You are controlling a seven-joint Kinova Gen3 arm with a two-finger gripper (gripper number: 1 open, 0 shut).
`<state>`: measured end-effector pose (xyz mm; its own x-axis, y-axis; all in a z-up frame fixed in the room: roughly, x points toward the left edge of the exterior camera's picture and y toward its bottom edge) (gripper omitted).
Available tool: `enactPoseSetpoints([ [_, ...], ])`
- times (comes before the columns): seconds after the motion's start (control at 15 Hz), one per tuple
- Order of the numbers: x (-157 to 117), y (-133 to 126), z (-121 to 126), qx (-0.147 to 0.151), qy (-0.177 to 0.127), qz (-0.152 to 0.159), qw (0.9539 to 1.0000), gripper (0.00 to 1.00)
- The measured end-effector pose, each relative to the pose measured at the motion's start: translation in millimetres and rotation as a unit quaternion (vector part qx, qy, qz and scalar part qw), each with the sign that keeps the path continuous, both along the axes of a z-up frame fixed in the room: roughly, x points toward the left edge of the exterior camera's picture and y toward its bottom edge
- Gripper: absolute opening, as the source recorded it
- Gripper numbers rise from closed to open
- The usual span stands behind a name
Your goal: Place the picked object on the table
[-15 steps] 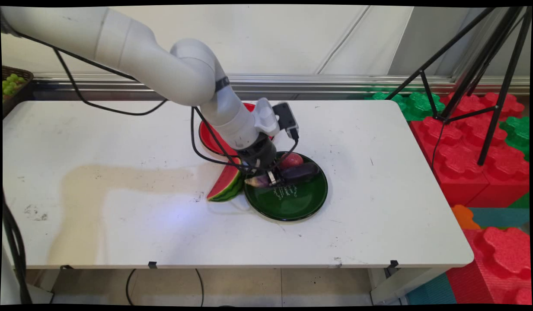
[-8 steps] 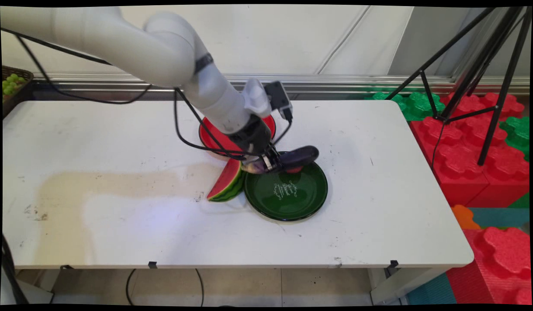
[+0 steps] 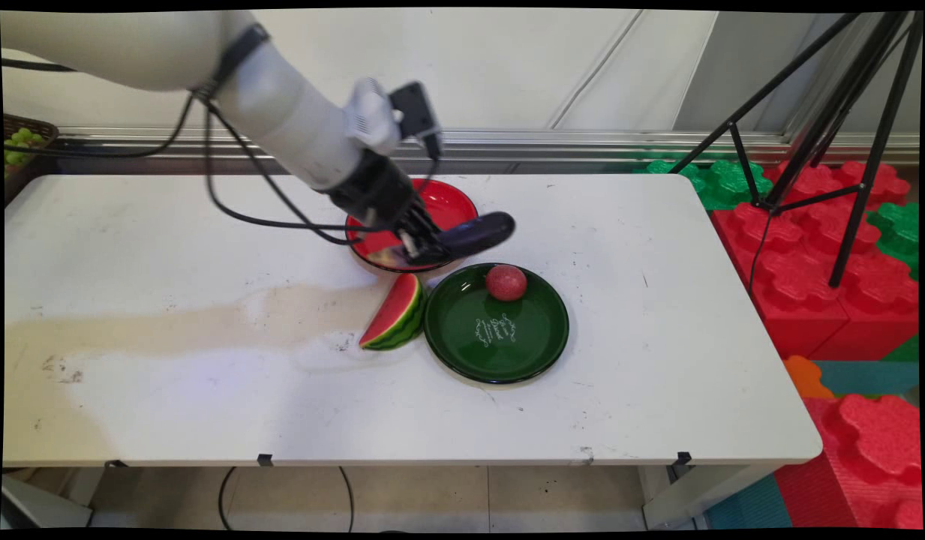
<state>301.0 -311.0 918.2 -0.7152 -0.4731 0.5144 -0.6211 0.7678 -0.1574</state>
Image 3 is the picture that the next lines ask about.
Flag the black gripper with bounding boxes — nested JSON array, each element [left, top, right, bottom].
[[326, 148, 451, 267]]

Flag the purple toy eggplant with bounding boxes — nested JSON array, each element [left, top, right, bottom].
[[367, 211, 517, 268]]

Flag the red plate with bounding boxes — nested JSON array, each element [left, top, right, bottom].
[[345, 178, 479, 274]]

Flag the toy watermelon slice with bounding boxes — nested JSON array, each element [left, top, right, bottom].
[[359, 273, 427, 352]]

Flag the red toy apple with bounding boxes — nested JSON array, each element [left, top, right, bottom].
[[485, 264, 529, 302]]

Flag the green plate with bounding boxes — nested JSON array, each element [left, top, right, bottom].
[[422, 262, 571, 386]]

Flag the green foam block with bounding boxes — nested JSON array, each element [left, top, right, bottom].
[[866, 202, 920, 283], [632, 158, 775, 213]]

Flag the large red foam block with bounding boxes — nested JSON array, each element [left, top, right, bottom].
[[711, 201, 920, 362]]

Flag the grey table leg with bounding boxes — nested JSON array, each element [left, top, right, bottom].
[[1, 471, 94, 530], [641, 463, 779, 530]]

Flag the wicker basket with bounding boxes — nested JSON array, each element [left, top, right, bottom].
[[2, 113, 60, 205]]

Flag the orange foam block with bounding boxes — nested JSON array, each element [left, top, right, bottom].
[[782, 355, 836, 401]]

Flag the green toy grapes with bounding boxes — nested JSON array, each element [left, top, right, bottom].
[[3, 127, 46, 175]]

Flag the black tripod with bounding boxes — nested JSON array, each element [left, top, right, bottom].
[[666, 10, 923, 290]]

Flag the teal foam mat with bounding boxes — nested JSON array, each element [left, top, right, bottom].
[[810, 360, 920, 398]]

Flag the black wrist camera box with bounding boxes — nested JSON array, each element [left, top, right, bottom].
[[389, 81, 443, 161]]

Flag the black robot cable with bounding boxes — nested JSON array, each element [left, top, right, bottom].
[[1, 58, 442, 247]]

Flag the silver metal wall rail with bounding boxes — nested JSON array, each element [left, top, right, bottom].
[[53, 127, 920, 167]]

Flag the black floor cable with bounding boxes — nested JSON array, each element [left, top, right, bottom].
[[218, 466, 356, 533]]

